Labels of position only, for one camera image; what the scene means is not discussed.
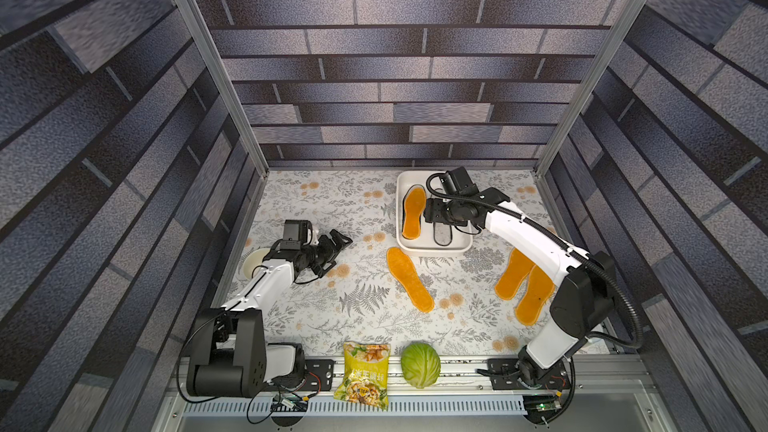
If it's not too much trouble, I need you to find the grey felt insole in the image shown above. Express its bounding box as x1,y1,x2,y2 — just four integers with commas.
433,223,453,248

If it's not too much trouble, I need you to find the orange insole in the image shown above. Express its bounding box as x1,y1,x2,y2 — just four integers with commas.
515,266,555,327
402,184,427,240
494,249,535,301
386,247,435,313

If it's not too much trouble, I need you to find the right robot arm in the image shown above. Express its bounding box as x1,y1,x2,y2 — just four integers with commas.
424,167,631,388

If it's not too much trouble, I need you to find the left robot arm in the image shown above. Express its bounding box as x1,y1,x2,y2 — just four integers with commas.
179,220,353,403

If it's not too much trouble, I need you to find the white plastic storage box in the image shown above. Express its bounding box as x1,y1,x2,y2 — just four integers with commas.
395,170,474,257

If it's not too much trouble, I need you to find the white bowl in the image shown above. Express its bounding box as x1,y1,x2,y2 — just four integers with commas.
240,248,269,280

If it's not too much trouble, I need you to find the floral table cloth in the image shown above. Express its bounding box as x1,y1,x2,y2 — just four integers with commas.
216,169,550,356

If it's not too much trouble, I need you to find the green yellow snack bag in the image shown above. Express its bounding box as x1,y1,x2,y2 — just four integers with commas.
334,341,391,410

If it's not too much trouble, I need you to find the green cabbage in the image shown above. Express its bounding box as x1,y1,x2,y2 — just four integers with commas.
400,342,441,389

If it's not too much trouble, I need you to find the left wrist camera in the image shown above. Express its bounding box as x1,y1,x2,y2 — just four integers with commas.
304,220,316,245

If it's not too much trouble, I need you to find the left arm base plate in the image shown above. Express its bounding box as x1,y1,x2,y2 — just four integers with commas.
264,357,336,393

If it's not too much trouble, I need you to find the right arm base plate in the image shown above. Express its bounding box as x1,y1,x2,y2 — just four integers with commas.
482,357,573,394

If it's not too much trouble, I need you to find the aluminium front rail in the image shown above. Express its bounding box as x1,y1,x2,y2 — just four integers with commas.
152,355,677,431

